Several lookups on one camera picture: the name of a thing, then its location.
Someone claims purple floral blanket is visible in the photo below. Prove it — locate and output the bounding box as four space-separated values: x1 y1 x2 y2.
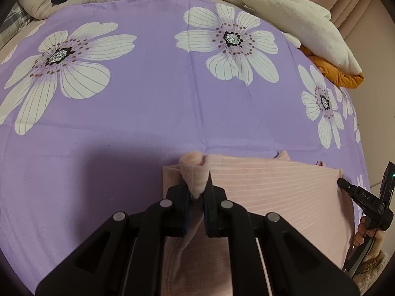
0 0 371 296

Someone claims person's right forearm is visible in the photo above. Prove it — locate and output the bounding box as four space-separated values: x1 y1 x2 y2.
352 250 390 289

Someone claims orange garment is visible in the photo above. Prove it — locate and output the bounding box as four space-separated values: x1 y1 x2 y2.
299 45 365 90

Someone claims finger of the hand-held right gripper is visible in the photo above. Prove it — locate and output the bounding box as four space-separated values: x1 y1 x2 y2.
337 177 385 220

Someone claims pink curtain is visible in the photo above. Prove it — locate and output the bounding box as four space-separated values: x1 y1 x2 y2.
296 0 383 34

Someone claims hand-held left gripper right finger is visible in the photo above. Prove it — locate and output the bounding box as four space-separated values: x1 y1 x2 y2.
202 170 360 296

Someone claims person's right hand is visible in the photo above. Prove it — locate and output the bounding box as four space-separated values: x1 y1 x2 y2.
353 215 386 248

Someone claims pink knit sweater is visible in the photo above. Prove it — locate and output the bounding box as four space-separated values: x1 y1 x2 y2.
160 150 355 296

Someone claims grey plaid pillow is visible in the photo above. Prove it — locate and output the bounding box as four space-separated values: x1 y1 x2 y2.
0 3 33 48

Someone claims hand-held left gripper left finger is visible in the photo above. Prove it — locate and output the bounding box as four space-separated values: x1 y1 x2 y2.
35 184 190 296

